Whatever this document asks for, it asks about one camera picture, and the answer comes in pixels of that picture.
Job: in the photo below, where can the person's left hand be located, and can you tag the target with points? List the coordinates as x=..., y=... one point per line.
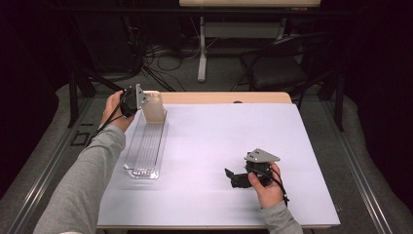
x=112, y=110

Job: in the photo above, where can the light wooden table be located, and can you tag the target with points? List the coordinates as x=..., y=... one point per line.
x=227, y=97

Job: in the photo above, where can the black chair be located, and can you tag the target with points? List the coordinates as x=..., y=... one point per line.
x=276, y=73

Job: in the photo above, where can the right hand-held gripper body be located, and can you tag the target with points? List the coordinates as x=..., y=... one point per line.
x=259, y=156

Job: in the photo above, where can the black metal stand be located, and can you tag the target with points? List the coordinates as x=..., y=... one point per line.
x=73, y=97
x=340, y=104

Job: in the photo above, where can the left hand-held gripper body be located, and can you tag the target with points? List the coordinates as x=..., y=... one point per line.
x=130, y=102

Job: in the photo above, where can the peach phone case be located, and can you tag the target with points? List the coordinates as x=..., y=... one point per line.
x=155, y=109

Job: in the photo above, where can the white-legged background desk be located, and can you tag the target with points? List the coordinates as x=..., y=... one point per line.
x=202, y=48

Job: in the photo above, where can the person's right hand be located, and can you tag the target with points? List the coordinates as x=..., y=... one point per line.
x=271, y=195

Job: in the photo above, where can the clear plastic tray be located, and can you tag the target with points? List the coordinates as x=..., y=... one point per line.
x=146, y=152

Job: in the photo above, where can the aluminium floor rail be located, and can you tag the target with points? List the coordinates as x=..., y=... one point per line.
x=360, y=175
x=35, y=185

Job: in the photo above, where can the white table mat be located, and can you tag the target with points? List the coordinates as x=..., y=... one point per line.
x=201, y=146

